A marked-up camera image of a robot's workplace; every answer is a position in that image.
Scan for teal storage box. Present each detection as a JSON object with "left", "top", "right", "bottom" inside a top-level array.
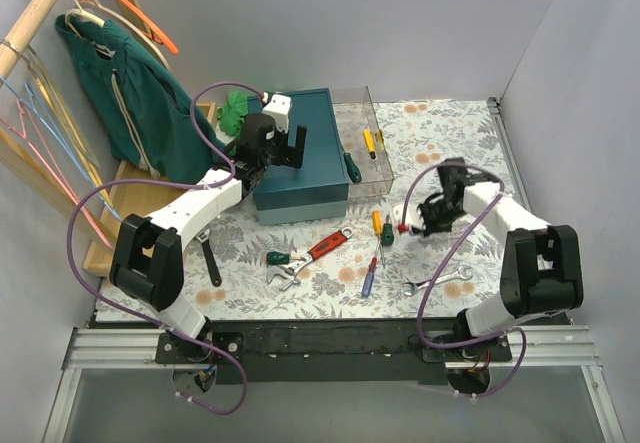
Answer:
[{"left": 249, "top": 87, "right": 350, "bottom": 227}]

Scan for long green screwdriver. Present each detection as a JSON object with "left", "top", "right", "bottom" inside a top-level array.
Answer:
[{"left": 343, "top": 152, "right": 362, "bottom": 184}]

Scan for orange handled screwdriver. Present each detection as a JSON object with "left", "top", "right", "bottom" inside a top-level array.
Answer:
[{"left": 372, "top": 210, "right": 383, "bottom": 260}]

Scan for clear plastic container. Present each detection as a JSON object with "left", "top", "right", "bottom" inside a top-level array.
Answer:
[{"left": 330, "top": 87, "right": 394, "bottom": 200}]

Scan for yellow handled screwdriver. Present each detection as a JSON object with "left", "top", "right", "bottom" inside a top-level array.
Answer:
[{"left": 363, "top": 129, "right": 377, "bottom": 160}]

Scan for blue red screwdriver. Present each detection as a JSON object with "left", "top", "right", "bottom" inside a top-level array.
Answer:
[{"left": 361, "top": 257, "right": 378, "bottom": 298}]

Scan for stubby green screwdriver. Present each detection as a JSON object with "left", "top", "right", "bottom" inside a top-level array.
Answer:
[{"left": 266, "top": 251, "right": 296, "bottom": 266}]

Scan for red handled adjustable wrench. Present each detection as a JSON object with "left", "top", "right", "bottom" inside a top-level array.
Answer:
[{"left": 266, "top": 227, "right": 353, "bottom": 291}]

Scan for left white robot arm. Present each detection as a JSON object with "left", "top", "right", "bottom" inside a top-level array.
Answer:
[{"left": 109, "top": 112, "right": 307, "bottom": 363}]

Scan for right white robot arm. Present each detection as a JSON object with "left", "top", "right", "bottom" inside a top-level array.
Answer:
[{"left": 417, "top": 158, "right": 584, "bottom": 361}]

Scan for green cloth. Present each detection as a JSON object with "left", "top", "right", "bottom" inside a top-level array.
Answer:
[{"left": 217, "top": 91, "right": 249, "bottom": 137}]

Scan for silver combination wrench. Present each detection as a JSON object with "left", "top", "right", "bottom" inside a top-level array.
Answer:
[{"left": 402, "top": 265, "right": 474, "bottom": 296}]

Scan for floral table mat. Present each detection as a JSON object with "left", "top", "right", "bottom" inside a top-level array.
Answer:
[{"left": 94, "top": 98, "right": 555, "bottom": 322}]

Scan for wooden rack base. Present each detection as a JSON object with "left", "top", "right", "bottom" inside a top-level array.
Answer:
[{"left": 83, "top": 103, "right": 217, "bottom": 277}]

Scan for green shorts on hanger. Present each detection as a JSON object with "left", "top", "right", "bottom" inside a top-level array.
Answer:
[{"left": 55, "top": 15, "right": 223, "bottom": 184}]

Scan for black adjustable wrench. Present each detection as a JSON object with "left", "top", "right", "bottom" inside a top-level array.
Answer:
[{"left": 196, "top": 229, "right": 222, "bottom": 287}]

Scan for white hanger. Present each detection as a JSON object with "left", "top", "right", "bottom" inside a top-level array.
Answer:
[{"left": 64, "top": 0, "right": 170, "bottom": 70}]

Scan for wooden rack pole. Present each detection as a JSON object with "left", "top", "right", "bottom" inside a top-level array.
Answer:
[{"left": 1, "top": 0, "right": 58, "bottom": 78}]

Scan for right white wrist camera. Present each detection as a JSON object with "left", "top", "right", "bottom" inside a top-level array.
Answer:
[{"left": 391, "top": 204, "right": 425, "bottom": 236}]

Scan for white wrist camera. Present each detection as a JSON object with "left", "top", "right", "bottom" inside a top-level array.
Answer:
[
  {"left": 391, "top": 204, "right": 425, "bottom": 236},
  {"left": 262, "top": 93, "right": 292, "bottom": 133}
]

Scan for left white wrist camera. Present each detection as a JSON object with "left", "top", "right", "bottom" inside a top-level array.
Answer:
[{"left": 262, "top": 93, "right": 292, "bottom": 133}]

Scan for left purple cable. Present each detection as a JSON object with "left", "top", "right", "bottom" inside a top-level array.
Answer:
[{"left": 65, "top": 80, "right": 266, "bottom": 416}]

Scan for aluminium frame rail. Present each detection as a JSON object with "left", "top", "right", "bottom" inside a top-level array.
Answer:
[{"left": 45, "top": 319, "right": 625, "bottom": 442}]

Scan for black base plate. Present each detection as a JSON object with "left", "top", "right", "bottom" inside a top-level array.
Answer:
[{"left": 154, "top": 318, "right": 516, "bottom": 387}]

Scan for yellow wire hanger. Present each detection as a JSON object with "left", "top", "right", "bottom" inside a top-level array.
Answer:
[{"left": 24, "top": 46, "right": 103, "bottom": 186}]

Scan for pink wire hanger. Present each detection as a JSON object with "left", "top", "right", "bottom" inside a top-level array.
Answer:
[{"left": 1, "top": 99, "right": 115, "bottom": 250}]

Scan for blue wire hanger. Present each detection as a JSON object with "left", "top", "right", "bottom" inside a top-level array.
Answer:
[{"left": 0, "top": 76, "right": 122, "bottom": 223}]

